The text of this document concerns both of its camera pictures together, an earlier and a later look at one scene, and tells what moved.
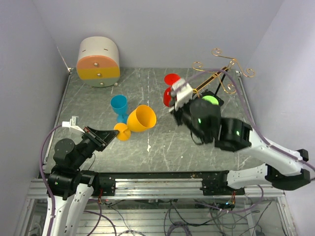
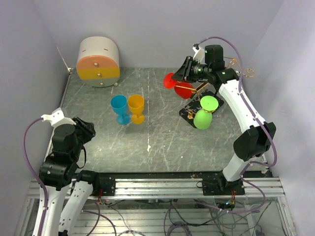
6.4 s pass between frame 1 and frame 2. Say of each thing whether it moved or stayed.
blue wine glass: stayed
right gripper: moved
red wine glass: moved
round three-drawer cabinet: stayed
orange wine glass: moved
